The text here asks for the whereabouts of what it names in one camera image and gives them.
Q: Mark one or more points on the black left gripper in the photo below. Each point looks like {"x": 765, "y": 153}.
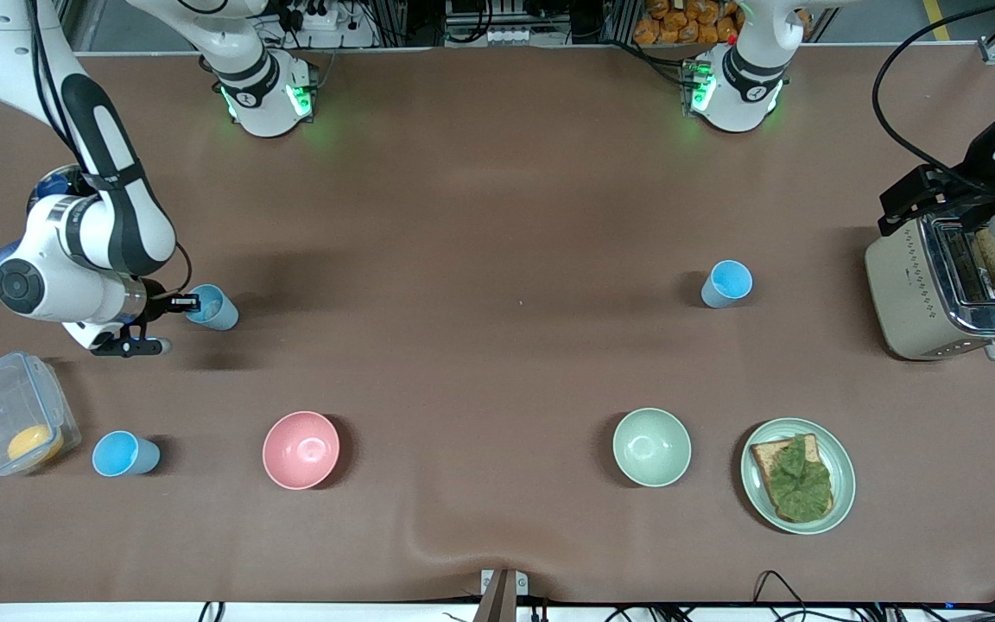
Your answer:
{"x": 961, "y": 192}

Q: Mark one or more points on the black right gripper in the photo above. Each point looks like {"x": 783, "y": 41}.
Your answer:
{"x": 155, "y": 303}

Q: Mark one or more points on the blue cup holding white paper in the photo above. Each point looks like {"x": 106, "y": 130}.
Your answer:
{"x": 225, "y": 318}

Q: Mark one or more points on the blue plastic cup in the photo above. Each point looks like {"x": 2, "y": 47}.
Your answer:
{"x": 729, "y": 278}
{"x": 115, "y": 453}

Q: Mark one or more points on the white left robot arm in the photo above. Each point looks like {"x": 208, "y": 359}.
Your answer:
{"x": 744, "y": 95}

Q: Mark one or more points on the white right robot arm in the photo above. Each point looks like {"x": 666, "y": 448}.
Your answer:
{"x": 260, "y": 95}

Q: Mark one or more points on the cream and chrome toaster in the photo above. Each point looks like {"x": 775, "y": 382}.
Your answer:
{"x": 903, "y": 294}

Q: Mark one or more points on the yellow round food item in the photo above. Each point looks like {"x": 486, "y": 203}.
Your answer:
{"x": 31, "y": 442}

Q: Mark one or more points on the glass lid with blue knob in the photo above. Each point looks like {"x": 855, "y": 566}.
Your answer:
{"x": 53, "y": 184}

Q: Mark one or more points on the pink bowl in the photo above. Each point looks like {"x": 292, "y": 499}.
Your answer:
{"x": 301, "y": 449}

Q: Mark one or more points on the pale green plate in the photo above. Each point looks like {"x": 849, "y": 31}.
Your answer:
{"x": 843, "y": 471}

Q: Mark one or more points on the bag of orange buns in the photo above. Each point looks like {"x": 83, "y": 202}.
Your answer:
{"x": 679, "y": 22}

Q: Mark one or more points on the toast slice under lettuce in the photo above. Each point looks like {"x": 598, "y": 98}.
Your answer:
{"x": 765, "y": 453}

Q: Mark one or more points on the green lettuce leaf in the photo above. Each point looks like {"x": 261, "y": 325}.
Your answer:
{"x": 800, "y": 484}

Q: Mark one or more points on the white power strip with plugs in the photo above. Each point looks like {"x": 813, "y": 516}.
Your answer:
{"x": 320, "y": 17}

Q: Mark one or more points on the pale green bowl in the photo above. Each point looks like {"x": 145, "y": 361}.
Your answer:
{"x": 651, "y": 447}

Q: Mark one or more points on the brown table cloth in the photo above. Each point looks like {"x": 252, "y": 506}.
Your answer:
{"x": 497, "y": 173}

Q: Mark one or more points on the small white power strip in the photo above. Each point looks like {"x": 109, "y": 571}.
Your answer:
{"x": 504, "y": 36}

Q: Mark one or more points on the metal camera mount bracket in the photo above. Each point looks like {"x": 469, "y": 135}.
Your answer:
{"x": 502, "y": 596}

